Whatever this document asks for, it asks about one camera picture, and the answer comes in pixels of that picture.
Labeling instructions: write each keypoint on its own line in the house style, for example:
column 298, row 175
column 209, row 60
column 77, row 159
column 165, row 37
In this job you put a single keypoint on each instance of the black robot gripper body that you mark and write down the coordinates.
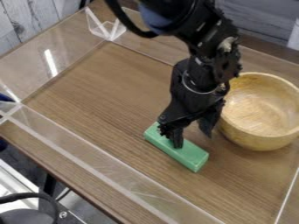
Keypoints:
column 188, row 104

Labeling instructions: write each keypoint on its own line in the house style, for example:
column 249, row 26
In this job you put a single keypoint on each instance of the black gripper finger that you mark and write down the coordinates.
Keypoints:
column 175, row 136
column 209, row 118

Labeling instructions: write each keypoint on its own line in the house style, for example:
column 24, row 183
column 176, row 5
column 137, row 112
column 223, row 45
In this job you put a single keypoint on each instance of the green rectangular block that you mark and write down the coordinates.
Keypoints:
column 191, row 155

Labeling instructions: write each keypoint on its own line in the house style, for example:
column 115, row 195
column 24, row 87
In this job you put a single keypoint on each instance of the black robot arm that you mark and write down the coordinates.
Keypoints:
column 201, row 76

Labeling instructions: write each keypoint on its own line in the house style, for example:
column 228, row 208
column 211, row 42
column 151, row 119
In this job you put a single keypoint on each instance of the light wooden bowl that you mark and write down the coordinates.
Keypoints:
column 260, row 116

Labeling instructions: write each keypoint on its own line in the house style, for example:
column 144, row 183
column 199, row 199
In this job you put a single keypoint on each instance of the blue object at left edge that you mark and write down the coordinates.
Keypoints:
column 5, row 98

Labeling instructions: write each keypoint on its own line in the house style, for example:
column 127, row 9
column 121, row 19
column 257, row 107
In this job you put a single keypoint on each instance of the clear acrylic front wall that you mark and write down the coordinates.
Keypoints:
column 87, row 136

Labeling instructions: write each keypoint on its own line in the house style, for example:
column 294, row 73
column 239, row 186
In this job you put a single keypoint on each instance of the clear acrylic corner bracket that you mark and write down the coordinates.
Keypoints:
column 104, row 25

